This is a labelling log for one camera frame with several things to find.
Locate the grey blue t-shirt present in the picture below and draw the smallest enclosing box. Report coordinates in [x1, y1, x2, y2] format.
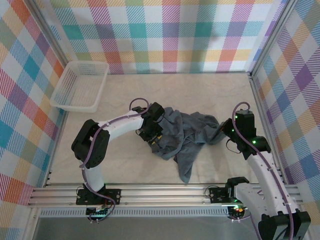
[149, 106, 227, 185]

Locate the plaid backdrop cloth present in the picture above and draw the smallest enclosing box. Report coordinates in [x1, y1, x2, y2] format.
[252, 0, 320, 240]
[48, 0, 288, 75]
[0, 0, 66, 240]

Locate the white plastic mesh basket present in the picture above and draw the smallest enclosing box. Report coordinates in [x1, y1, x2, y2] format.
[49, 60, 110, 113]

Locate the right controller circuit board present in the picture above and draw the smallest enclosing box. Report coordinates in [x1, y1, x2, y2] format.
[227, 204, 245, 218]

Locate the controller circuit board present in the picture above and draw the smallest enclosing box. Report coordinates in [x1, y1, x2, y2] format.
[85, 206, 112, 218]
[227, 204, 245, 218]

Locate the grey metal panel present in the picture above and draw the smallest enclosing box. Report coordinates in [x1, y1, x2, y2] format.
[33, 216, 261, 240]

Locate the left controller circuit board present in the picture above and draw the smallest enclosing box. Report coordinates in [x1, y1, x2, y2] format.
[85, 206, 112, 218]

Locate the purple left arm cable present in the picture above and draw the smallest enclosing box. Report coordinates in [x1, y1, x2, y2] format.
[79, 98, 152, 223]

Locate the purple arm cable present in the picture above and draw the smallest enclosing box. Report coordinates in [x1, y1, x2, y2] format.
[79, 98, 152, 223]
[231, 101, 295, 240]

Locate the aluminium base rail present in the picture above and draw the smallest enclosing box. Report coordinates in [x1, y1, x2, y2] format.
[26, 183, 302, 208]

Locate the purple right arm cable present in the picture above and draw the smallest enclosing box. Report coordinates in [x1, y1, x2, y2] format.
[231, 101, 295, 240]

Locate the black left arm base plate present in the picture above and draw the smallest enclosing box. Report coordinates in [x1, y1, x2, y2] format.
[76, 188, 123, 206]

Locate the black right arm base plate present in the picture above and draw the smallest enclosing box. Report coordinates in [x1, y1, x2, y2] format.
[208, 186, 256, 205]

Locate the slotted grey cable duct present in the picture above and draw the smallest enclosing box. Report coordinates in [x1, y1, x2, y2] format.
[39, 209, 230, 218]

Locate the aluminium corner post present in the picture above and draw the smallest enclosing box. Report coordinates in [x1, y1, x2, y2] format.
[249, 0, 300, 76]
[26, 0, 72, 71]

